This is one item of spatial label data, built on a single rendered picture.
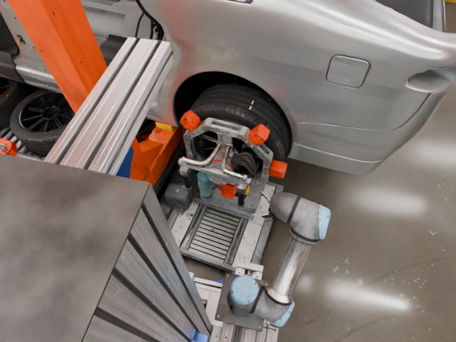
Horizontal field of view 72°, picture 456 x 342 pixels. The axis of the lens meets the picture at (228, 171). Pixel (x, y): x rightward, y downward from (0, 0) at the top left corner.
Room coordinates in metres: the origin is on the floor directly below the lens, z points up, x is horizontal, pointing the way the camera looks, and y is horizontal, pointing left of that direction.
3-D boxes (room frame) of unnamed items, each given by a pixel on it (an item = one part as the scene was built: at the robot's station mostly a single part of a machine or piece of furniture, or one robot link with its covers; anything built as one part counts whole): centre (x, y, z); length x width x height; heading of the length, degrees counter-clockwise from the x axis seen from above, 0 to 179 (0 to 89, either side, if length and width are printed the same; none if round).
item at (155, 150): (1.45, 0.49, 0.69); 0.52 x 0.17 x 0.35; 158
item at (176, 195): (1.32, 0.32, 0.26); 0.42 x 0.18 x 0.35; 158
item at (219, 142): (1.08, 0.14, 1.03); 0.19 x 0.18 x 0.11; 158
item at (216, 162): (1.09, 0.03, 0.85); 0.21 x 0.14 x 0.14; 158
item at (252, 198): (1.31, -0.07, 0.32); 0.40 x 0.30 x 0.28; 68
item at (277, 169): (1.04, -0.29, 0.85); 0.09 x 0.08 x 0.07; 68
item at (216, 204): (1.33, -0.02, 0.13); 0.50 x 0.36 x 0.10; 68
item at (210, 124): (1.16, 0.00, 0.85); 0.54 x 0.07 x 0.54; 68
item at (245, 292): (0.32, -0.05, 0.98); 0.13 x 0.12 x 0.14; 61
